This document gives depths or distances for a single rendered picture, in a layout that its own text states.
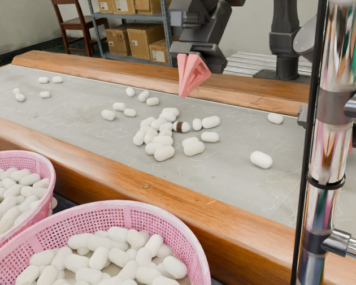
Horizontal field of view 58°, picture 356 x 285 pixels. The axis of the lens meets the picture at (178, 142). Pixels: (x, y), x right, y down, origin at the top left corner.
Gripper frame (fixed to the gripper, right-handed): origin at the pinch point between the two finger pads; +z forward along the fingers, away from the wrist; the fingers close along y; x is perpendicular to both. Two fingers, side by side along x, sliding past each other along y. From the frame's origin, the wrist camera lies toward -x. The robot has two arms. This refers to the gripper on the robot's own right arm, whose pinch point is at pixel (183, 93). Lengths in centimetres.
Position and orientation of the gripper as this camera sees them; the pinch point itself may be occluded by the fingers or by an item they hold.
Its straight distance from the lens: 62.5
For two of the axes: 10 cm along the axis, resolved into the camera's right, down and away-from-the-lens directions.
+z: -3.7, 9.1, -1.6
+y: 8.0, 2.2, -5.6
